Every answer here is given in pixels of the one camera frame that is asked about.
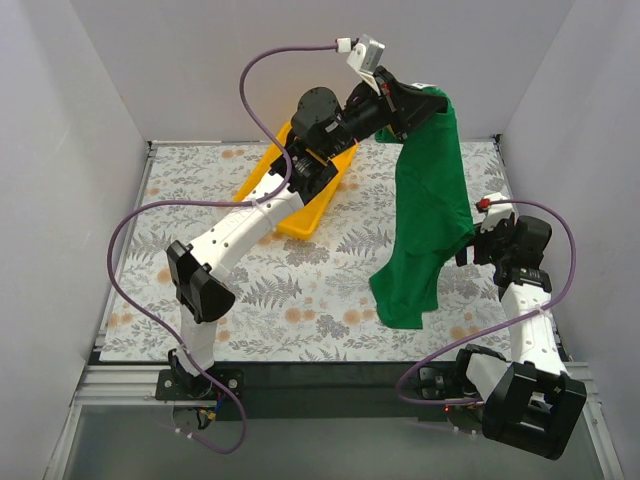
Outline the green t-shirt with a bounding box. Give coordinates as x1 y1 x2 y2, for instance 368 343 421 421
369 100 473 329

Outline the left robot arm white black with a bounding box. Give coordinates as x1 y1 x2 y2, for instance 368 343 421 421
166 67 447 400

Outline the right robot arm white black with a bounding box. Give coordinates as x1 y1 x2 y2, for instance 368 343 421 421
452 202 587 460

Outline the yellow plastic bin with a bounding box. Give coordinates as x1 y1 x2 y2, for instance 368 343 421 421
234 144 358 240

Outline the floral patterned table mat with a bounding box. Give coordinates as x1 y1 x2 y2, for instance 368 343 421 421
100 141 510 362

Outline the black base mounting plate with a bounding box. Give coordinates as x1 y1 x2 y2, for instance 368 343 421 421
155 361 506 422

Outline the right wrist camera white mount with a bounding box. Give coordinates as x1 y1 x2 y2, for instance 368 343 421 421
476 193 515 233

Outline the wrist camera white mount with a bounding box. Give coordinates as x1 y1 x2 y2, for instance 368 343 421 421
476 193 515 233
346 34 386 82

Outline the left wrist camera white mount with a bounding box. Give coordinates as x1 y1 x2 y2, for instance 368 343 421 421
346 34 386 82

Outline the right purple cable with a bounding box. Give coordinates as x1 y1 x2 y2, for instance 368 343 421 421
396 198 579 412

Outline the aluminium frame rail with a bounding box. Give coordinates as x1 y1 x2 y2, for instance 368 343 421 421
73 363 174 407

